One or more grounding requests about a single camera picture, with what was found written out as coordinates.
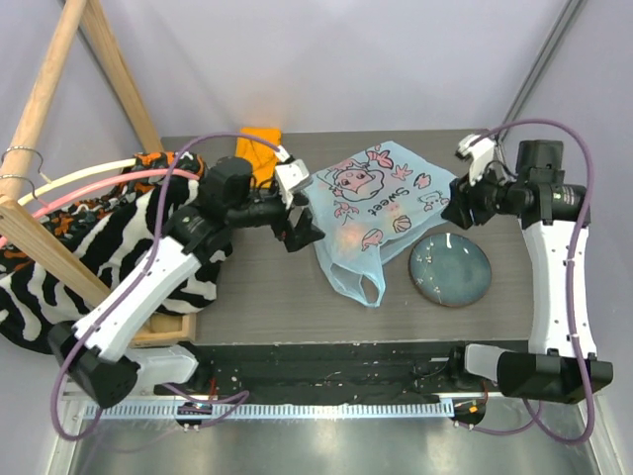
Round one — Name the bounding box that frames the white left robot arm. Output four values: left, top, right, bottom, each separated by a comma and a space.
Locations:
48, 156, 324, 409

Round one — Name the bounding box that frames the light blue plastic bag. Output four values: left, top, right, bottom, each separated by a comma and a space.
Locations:
306, 141, 455, 308

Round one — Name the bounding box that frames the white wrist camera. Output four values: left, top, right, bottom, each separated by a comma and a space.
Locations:
274, 159, 313, 209
456, 134, 497, 187

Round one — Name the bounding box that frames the white slotted cable rail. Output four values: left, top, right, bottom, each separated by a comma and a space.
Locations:
101, 398, 454, 423

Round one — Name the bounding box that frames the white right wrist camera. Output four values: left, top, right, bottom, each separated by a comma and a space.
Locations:
456, 134, 497, 187

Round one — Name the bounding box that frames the cream plastic hanger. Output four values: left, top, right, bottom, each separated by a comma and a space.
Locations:
18, 158, 136, 206

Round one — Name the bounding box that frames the wooden rack frame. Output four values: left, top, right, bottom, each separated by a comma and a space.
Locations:
0, 0, 198, 347

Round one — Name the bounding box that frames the orange folded cloth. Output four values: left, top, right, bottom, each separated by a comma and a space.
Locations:
234, 127, 282, 184

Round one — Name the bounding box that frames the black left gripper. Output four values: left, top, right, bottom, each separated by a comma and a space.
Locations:
228, 185, 325, 251

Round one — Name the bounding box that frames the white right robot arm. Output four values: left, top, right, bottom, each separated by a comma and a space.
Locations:
441, 134, 613, 405

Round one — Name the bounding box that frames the blue ceramic plate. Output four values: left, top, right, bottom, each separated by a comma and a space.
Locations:
408, 233, 493, 308

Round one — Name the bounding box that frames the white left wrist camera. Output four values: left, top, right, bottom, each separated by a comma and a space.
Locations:
274, 159, 313, 209

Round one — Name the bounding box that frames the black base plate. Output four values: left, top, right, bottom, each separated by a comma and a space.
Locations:
178, 341, 497, 406

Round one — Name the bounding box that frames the black white zebra blanket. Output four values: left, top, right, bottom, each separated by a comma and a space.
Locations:
1, 185, 232, 354

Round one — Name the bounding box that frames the metal wire hanger hook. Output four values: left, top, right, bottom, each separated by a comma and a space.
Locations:
1, 144, 48, 201

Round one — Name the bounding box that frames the orange patterned cloth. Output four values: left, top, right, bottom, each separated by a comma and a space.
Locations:
0, 151, 209, 271

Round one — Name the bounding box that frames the pink plastic hanger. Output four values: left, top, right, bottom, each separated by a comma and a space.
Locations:
0, 168, 207, 247

